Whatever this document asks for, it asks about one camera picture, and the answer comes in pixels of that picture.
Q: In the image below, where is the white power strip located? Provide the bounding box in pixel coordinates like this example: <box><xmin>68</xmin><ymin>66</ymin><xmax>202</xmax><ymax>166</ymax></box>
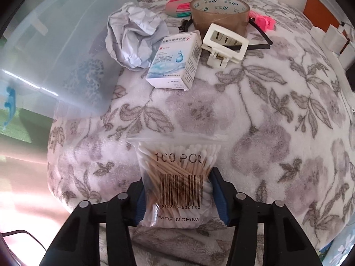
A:
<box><xmin>323</xmin><ymin>24</ymin><xmax>348</xmax><ymax>54</ymax></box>

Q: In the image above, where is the pink round pocket mirror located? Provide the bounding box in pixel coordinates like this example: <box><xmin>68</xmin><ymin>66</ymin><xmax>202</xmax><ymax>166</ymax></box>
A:
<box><xmin>166</xmin><ymin>0</ymin><xmax>207</xmax><ymax>9</ymax></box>

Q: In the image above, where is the white hair claw clip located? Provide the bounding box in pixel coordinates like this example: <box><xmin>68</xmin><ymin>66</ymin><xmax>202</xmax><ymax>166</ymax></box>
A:
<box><xmin>201</xmin><ymin>23</ymin><xmax>249</xmax><ymax>68</ymax></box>

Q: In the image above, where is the bag of cotton swabs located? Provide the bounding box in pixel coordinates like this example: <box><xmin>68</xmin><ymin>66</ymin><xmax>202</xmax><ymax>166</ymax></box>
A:
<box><xmin>126</xmin><ymin>134</ymin><xmax>231</xmax><ymax>229</ymax></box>

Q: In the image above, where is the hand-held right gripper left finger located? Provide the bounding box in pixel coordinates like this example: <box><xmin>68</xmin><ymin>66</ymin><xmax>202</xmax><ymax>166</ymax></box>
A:
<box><xmin>46</xmin><ymin>180</ymin><xmax>146</xmax><ymax>266</ymax></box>

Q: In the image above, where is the clear plastic storage container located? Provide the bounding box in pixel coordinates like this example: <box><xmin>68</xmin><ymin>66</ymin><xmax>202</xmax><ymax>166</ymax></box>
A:
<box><xmin>0</xmin><ymin>0</ymin><xmax>142</xmax><ymax>131</ymax></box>

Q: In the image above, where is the pink hair clip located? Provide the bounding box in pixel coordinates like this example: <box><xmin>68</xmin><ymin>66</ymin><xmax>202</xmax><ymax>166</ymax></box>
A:
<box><xmin>249</xmin><ymin>10</ymin><xmax>277</xmax><ymax>31</ymax></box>

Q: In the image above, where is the reddish wooden furniture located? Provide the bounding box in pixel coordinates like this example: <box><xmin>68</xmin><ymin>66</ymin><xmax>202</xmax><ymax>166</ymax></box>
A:
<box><xmin>304</xmin><ymin>0</ymin><xmax>340</xmax><ymax>28</ymax></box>

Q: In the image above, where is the white blue medicine box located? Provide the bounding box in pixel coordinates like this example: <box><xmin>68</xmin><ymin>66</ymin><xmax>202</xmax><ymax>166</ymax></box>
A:
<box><xmin>145</xmin><ymin>30</ymin><xmax>203</xmax><ymax>90</ymax></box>

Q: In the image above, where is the crumpled white paper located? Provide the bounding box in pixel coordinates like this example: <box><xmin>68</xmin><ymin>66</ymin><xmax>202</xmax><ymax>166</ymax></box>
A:
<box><xmin>106</xmin><ymin>2</ymin><xmax>170</xmax><ymax>69</ymax></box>

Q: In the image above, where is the leopard print cloth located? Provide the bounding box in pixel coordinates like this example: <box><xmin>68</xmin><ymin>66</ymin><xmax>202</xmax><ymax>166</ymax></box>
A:
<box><xmin>69</xmin><ymin>59</ymin><xmax>104</xmax><ymax>96</ymax></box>

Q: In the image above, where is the light blue floral cloth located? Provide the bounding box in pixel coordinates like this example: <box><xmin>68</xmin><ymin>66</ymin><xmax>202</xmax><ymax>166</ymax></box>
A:
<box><xmin>322</xmin><ymin>224</ymin><xmax>355</xmax><ymax>266</ymax></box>

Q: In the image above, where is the brown packing tape roll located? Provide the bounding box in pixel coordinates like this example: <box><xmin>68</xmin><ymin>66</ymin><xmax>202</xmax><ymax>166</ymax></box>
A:
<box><xmin>190</xmin><ymin>0</ymin><xmax>250</xmax><ymax>38</ymax></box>

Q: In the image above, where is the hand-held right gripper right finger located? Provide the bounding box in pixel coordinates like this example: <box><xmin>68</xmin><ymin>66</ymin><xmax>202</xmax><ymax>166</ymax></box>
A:
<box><xmin>209</xmin><ymin>167</ymin><xmax>323</xmax><ymax>266</ymax></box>

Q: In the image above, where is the black cable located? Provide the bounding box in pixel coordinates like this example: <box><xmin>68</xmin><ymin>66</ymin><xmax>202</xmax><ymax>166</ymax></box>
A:
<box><xmin>0</xmin><ymin>229</ymin><xmax>47</xmax><ymax>252</ymax></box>

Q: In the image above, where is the pink hair band bundle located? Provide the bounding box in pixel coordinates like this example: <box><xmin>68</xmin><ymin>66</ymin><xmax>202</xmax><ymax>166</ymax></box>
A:
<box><xmin>173</xmin><ymin>4</ymin><xmax>192</xmax><ymax>18</ymax></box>

